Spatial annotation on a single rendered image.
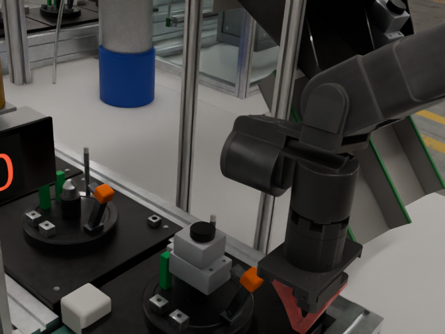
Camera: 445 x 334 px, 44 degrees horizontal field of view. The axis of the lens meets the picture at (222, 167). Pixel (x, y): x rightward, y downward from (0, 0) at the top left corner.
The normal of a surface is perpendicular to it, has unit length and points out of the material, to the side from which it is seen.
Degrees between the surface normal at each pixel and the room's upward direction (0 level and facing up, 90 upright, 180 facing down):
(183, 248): 90
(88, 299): 0
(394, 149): 45
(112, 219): 0
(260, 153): 51
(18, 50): 90
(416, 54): 64
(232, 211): 0
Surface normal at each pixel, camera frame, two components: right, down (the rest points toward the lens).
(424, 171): -0.76, 0.26
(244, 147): -0.41, -0.29
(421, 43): -0.41, -0.01
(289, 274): 0.07, -0.89
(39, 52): 0.77, 0.36
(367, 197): 0.51, -0.33
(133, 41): 0.33, 0.47
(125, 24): 0.05, 0.48
